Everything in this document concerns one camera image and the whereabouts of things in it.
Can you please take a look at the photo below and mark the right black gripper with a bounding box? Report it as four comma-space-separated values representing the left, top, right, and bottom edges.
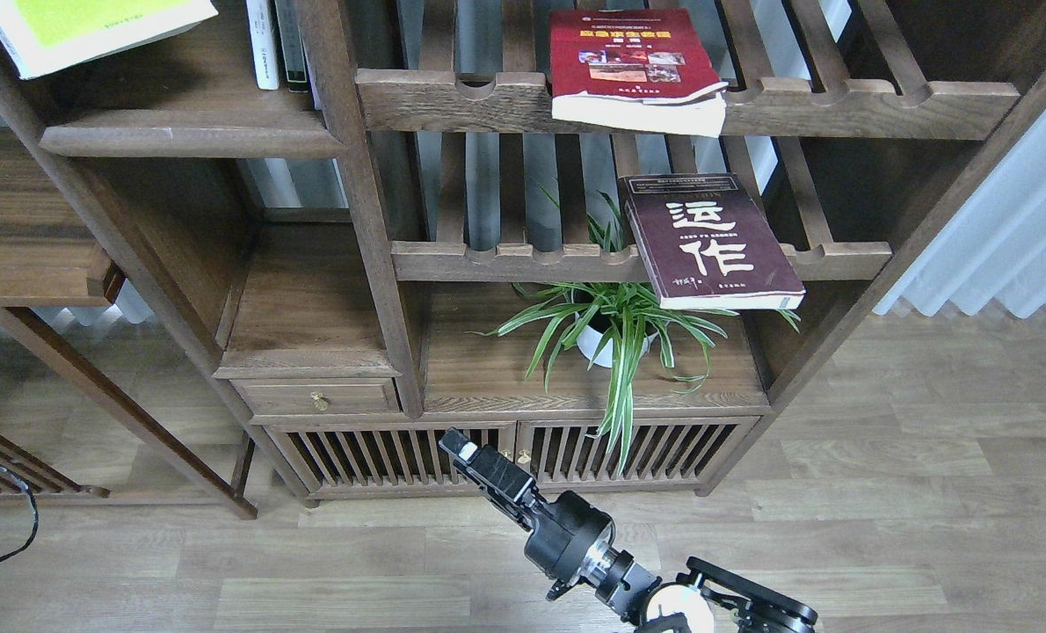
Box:
439, 428, 616, 600

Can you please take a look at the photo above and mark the yellow green cover book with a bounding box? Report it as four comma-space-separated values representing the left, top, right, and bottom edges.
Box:
0, 1, 218, 80

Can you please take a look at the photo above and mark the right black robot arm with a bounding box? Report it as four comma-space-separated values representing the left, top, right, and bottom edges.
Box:
439, 428, 819, 632

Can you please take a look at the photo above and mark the brass drawer knob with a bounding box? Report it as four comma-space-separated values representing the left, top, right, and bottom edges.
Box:
309, 391, 331, 412

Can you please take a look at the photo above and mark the white plant pot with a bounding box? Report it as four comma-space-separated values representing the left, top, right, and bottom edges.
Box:
576, 314, 658, 368

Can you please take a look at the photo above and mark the green spider plant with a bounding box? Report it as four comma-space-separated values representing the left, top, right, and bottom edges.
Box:
492, 173, 805, 469

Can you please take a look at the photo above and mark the dark wooden bookshelf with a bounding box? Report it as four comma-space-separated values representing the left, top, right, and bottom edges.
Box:
0, 1, 1046, 500

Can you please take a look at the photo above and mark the dark maroon book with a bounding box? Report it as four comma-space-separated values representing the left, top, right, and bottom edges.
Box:
619, 172, 805, 311

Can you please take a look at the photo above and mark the red cover book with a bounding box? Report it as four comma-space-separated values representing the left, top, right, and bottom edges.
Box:
548, 9, 727, 137

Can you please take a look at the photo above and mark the dark upright book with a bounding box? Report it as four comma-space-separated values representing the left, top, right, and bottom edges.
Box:
274, 0, 310, 93

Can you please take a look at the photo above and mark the white upright book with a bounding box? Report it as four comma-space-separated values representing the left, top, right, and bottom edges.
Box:
245, 0, 280, 90

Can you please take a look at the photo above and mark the white curtain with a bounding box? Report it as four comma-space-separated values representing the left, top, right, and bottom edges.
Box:
874, 111, 1046, 319

